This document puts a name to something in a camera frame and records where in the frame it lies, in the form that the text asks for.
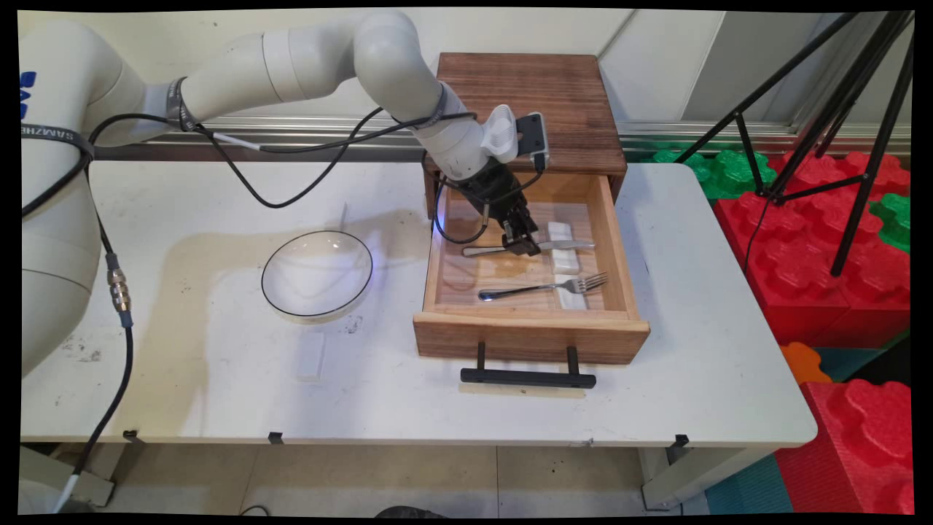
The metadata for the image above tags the thick cable with metal connector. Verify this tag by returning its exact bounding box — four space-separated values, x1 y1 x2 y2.
20 149 137 513

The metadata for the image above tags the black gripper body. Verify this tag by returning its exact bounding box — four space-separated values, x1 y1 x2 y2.
459 157 537 234

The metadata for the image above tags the white plate with black rim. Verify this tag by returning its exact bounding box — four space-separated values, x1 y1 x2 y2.
261 230 375 319

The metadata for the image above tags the black cable loop at gripper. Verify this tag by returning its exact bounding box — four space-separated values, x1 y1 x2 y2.
433 169 544 246

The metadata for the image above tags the large red foam block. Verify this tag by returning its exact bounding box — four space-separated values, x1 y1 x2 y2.
713 151 912 349
775 379 916 516

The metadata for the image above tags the aluminium wall rail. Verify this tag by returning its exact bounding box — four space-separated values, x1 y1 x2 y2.
95 113 912 163

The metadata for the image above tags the silver fork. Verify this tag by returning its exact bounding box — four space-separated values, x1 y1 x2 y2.
478 272 609 302

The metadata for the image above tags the grey velcro cable strap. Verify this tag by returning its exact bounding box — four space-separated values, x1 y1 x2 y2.
412 82 471 132
20 122 97 159
165 76 199 133

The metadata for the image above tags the black tripod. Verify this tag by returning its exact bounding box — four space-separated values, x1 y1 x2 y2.
674 11 916 278

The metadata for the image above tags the black drawer handle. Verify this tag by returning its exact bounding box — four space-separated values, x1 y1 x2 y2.
461 343 597 389

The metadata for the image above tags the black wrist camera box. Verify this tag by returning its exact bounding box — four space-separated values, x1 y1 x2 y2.
516 112 550 173

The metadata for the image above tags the green foam block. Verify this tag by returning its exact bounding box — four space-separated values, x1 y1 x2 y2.
867 193 912 254
703 149 778 201
651 148 711 183

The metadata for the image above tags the white ribbed camera mount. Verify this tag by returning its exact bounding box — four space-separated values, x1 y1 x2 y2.
481 104 520 163

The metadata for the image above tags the light wooden drawer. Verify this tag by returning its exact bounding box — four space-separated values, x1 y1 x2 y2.
413 169 651 365

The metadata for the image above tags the orange foam block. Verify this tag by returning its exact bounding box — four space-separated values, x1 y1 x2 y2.
780 342 832 386

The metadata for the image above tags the dark wooden cabinet box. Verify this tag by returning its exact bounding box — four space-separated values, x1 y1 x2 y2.
423 52 629 219

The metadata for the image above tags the silver table knife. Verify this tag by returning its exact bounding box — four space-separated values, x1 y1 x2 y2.
463 238 596 258

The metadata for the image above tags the teal foam mat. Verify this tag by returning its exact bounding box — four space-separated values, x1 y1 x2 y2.
703 454 794 516

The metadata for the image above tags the white table leg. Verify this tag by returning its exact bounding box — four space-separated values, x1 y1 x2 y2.
20 443 117 509
640 446 775 511

